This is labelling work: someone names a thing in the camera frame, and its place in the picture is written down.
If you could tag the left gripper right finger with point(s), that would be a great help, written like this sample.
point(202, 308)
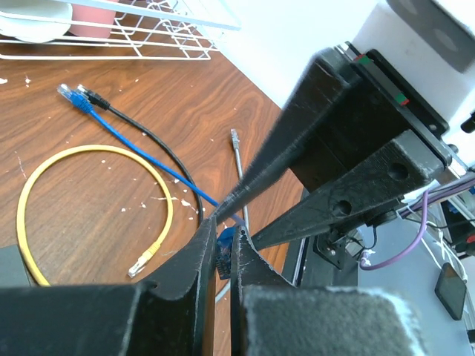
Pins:
point(269, 316)

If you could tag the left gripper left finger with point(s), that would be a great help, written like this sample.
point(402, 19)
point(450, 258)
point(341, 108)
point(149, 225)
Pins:
point(170, 312)

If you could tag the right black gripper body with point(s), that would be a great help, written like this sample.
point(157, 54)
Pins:
point(376, 107)

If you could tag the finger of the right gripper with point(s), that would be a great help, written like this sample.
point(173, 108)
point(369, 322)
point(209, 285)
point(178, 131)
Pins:
point(318, 90)
point(402, 165)

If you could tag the black network switch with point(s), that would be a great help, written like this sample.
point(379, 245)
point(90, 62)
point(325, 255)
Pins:
point(13, 272)

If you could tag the black smartphone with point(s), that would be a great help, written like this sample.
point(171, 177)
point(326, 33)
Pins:
point(451, 291)

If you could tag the pink cup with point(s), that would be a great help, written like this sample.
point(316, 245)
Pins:
point(93, 15)

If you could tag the white bowl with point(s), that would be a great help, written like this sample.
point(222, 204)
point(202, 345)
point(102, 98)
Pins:
point(35, 21)

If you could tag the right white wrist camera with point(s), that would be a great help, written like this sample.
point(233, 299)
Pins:
point(429, 48)

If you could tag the white wire dish rack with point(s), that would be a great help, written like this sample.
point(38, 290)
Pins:
point(142, 31)

